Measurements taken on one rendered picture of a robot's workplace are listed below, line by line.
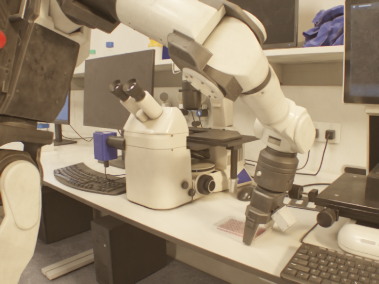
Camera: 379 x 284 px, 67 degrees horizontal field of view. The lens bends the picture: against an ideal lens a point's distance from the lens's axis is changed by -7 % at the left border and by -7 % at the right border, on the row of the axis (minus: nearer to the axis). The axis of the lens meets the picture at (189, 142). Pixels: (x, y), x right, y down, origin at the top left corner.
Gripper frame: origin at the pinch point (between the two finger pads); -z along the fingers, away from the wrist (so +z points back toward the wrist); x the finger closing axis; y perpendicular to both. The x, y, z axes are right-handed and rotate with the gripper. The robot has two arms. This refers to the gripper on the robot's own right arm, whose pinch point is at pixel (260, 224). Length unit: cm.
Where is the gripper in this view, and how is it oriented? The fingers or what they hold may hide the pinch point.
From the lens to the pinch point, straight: 76.4
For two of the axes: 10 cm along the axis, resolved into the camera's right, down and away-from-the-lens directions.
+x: 6.5, -1.2, 7.5
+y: -7.4, -3.0, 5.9
